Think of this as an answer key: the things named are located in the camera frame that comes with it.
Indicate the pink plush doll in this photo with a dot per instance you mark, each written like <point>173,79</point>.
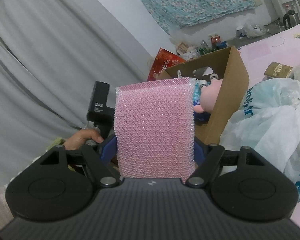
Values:
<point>209,94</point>

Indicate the steel electric kettle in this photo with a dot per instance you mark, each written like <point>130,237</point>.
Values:
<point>291,19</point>

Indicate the white plastic waste bag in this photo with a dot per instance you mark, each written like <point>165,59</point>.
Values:
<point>268,120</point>

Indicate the person left hand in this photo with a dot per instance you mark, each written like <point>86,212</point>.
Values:
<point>76,141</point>

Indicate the red snack bag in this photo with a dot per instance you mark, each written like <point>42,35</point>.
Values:
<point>164,59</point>

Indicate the white water dispenser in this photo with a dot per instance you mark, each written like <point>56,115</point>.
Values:
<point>283,6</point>

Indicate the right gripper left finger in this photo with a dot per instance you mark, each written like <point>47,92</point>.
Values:
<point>97,158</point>

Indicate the brown cardboard box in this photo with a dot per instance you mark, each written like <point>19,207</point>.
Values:
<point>229,67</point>

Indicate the gold tea box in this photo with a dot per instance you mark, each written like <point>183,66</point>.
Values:
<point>277,70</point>

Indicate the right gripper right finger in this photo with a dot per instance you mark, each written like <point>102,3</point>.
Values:
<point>208,158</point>

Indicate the blue tissue pack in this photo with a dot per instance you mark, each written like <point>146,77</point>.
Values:
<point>204,116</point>

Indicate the grey curtain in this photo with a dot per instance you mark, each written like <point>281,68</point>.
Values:
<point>51,54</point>

